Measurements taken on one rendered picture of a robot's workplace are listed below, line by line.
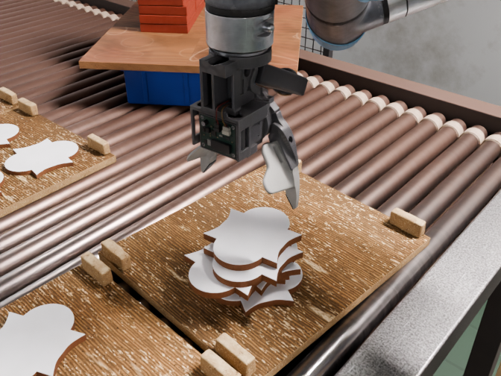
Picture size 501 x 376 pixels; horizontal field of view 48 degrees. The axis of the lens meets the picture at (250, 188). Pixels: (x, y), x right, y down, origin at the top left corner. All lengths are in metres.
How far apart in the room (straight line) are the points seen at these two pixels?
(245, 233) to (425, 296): 0.29
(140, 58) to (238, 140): 0.76
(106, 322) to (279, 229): 0.27
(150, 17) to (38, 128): 0.42
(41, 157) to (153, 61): 0.34
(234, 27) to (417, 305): 0.49
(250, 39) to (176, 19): 0.90
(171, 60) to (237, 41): 0.74
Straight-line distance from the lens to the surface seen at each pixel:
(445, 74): 3.69
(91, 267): 0.87
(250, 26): 0.61
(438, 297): 0.90
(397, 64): 3.81
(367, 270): 0.88
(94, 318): 0.82
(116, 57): 1.37
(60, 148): 1.21
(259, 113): 0.65
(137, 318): 0.81
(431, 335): 0.84
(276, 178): 0.68
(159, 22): 1.51
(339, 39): 0.72
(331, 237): 0.93
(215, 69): 0.62
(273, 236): 0.79
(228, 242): 0.78
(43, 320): 0.82
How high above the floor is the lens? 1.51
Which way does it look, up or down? 34 degrees down
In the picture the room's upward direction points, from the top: straight up
